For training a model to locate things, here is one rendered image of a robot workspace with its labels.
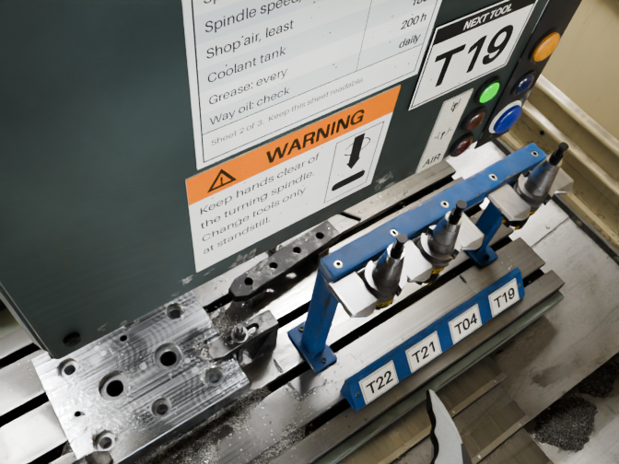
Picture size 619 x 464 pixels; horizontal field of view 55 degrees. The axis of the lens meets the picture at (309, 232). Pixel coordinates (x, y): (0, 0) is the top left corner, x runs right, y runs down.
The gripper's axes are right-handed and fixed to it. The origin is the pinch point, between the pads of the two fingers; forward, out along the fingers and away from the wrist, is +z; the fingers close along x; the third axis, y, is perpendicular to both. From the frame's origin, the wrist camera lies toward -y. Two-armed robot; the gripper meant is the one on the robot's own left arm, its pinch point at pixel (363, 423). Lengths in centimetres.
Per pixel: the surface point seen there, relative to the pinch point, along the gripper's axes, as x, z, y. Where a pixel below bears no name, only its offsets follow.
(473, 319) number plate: 46, 14, 51
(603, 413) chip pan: 76, -14, 80
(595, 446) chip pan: 68, -19, 79
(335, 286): 14.1, 22.0, 23.4
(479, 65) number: 13.4, 13.9, -25.6
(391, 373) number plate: 25, 12, 51
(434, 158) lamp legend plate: 12.8, 13.8, -15.5
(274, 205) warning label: -3.7, 12.5, -20.3
